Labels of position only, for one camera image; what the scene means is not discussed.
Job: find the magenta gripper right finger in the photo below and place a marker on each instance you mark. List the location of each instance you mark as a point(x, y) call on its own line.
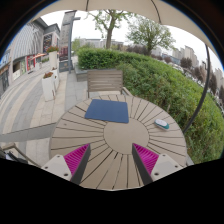
point(152, 166)

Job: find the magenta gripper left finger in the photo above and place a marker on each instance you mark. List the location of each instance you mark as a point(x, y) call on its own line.
point(71, 166)

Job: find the white and teal mouse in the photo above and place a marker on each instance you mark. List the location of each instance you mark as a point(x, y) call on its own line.
point(162, 124)

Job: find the blue mouse pad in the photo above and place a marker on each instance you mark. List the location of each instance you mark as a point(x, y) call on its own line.
point(107, 110)

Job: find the curved dark umbrella pole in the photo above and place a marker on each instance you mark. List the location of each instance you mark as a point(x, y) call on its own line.
point(201, 101)

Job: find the green hedge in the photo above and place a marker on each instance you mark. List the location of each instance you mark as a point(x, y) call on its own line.
point(166, 87)

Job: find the near white planter box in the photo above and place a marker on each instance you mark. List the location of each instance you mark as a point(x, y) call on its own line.
point(48, 86)

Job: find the white planter box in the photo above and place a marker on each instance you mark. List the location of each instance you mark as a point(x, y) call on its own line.
point(55, 78)
point(48, 86)

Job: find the wooden slatted chair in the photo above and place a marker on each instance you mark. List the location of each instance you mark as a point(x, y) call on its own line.
point(105, 80)

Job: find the middle white planter box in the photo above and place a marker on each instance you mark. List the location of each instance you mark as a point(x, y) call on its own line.
point(55, 78)

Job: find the tall white flower planter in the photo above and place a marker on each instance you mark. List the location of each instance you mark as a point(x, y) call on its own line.
point(52, 51)

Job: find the right tree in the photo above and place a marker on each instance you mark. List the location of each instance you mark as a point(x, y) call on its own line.
point(146, 32)

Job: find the tree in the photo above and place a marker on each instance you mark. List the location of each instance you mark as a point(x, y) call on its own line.
point(107, 20)
point(146, 32)

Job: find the grey street lamp pole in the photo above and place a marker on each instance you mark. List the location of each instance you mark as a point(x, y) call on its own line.
point(70, 25)

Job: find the left tree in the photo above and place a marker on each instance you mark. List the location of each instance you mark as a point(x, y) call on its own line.
point(107, 20)

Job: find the beige patio umbrella canopy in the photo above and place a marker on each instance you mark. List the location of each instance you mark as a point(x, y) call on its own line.
point(156, 10)

